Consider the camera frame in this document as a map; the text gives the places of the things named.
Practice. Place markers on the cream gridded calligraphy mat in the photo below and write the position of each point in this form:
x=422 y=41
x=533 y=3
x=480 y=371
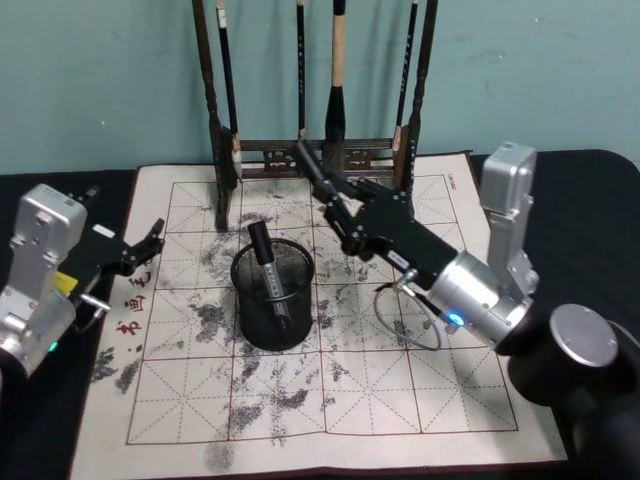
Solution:
x=350 y=400

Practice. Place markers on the black mesh pen holder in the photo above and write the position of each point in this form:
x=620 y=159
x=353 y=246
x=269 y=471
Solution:
x=272 y=320

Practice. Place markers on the black and grey marker pen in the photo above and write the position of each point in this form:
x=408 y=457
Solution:
x=267 y=260

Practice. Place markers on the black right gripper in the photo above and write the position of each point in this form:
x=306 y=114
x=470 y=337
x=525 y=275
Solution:
x=395 y=230

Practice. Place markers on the silver and black right robot arm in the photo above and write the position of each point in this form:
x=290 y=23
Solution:
x=505 y=280

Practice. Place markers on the thin black brush with print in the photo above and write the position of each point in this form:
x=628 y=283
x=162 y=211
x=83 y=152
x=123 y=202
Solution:
x=406 y=65

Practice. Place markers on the black table cloth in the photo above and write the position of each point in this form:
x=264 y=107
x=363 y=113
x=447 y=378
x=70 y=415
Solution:
x=575 y=200

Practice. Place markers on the dark wooden brush rack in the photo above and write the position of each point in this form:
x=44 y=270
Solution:
x=220 y=165

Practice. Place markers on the black brush with white bristles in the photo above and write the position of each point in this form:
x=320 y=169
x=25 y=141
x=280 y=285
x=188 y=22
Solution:
x=227 y=75

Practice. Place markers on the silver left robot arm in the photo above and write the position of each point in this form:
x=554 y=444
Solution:
x=40 y=235

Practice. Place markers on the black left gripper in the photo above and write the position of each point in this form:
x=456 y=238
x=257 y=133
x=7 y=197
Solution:
x=100 y=252

